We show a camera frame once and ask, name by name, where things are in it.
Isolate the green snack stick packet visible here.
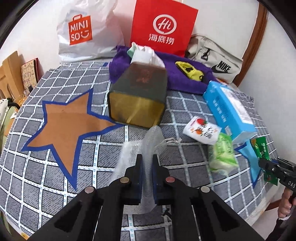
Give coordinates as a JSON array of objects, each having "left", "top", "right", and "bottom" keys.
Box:
[{"left": 250, "top": 137, "right": 278, "bottom": 186}]

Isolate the green tissue pack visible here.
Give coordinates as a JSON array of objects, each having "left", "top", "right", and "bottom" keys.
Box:
[{"left": 208, "top": 133, "right": 238, "bottom": 176}]

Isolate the white fruit print packet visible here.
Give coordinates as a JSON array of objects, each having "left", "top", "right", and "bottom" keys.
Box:
[{"left": 183, "top": 116, "right": 222, "bottom": 146}]

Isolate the yellow black pouch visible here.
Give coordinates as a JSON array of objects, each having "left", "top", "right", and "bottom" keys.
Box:
[{"left": 175, "top": 61, "right": 204, "bottom": 81}]

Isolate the white mesh bag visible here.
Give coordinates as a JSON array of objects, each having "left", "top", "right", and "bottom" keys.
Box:
[{"left": 110, "top": 126, "right": 182, "bottom": 215}]

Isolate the person's right hand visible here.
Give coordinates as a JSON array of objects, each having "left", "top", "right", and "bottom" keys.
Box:
[{"left": 277, "top": 188, "right": 295, "bottom": 218}]

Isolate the blue star marker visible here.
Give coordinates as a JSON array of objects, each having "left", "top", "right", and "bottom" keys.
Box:
[{"left": 234, "top": 141, "right": 261, "bottom": 187}]

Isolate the blue cardboard box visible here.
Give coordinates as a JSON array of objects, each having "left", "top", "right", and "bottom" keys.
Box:
[{"left": 203, "top": 81, "right": 256, "bottom": 144}]

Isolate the grey checked blanket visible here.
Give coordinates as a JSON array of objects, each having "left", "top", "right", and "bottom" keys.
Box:
[{"left": 1, "top": 62, "right": 278, "bottom": 235}]

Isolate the brown star blue border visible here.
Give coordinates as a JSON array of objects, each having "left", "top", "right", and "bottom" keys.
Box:
[{"left": 21, "top": 89, "right": 123, "bottom": 190}]

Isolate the dark green gold tin box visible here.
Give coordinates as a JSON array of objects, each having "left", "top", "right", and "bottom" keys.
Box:
[{"left": 107, "top": 62, "right": 168, "bottom": 128}]

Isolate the purple fluffy towel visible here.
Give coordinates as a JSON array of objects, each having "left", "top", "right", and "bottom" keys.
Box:
[{"left": 109, "top": 45, "right": 217, "bottom": 95}]

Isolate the grey Nike bag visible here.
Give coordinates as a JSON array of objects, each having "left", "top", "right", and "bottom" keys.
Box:
[{"left": 187, "top": 35, "right": 243, "bottom": 84}]

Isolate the wooden bedside table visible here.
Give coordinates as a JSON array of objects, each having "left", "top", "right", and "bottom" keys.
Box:
[{"left": 3, "top": 93, "right": 27, "bottom": 137}]

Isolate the wooden headboard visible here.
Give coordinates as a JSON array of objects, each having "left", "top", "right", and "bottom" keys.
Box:
[{"left": 0, "top": 51, "right": 24, "bottom": 100}]

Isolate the red paper shopping bag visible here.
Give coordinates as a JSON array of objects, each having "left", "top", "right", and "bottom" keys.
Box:
[{"left": 130, "top": 0, "right": 198, "bottom": 57}]

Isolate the white Miniso plastic bag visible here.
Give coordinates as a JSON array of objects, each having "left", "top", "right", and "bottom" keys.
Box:
[{"left": 57, "top": 1, "right": 125, "bottom": 63}]

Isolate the brown wooden door frame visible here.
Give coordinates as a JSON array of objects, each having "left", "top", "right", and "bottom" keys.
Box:
[{"left": 233, "top": 3, "right": 268, "bottom": 87}]

